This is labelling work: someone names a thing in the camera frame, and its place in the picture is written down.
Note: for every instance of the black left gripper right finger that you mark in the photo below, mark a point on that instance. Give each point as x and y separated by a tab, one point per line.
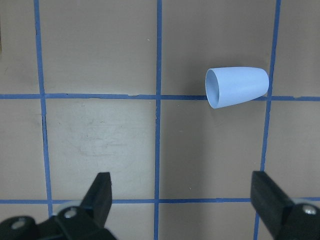
271	203

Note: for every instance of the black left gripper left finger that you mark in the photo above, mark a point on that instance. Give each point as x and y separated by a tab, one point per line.
98	200

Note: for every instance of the light blue plastic cup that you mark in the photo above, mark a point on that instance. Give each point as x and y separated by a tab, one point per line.
228	86

